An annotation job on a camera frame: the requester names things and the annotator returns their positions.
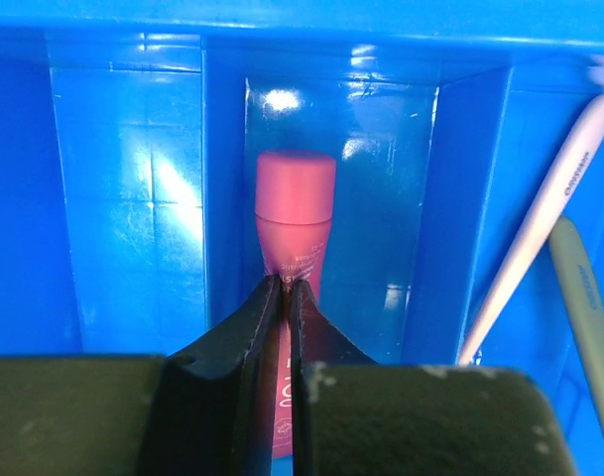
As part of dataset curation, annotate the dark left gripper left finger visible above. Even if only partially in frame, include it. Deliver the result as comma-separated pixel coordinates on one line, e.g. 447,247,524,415
135,276,281,475

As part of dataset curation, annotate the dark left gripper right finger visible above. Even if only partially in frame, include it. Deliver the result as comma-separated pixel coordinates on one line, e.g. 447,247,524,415
289,282,377,475

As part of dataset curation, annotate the blue plastic divided bin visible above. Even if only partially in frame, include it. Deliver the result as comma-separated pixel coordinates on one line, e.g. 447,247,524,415
0,0,604,476

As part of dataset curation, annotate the grey toothbrush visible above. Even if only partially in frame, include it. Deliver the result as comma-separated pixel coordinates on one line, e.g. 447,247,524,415
548,216,604,438

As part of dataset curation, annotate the pink toothpaste tube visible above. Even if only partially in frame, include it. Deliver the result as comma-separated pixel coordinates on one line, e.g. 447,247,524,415
255,150,336,460

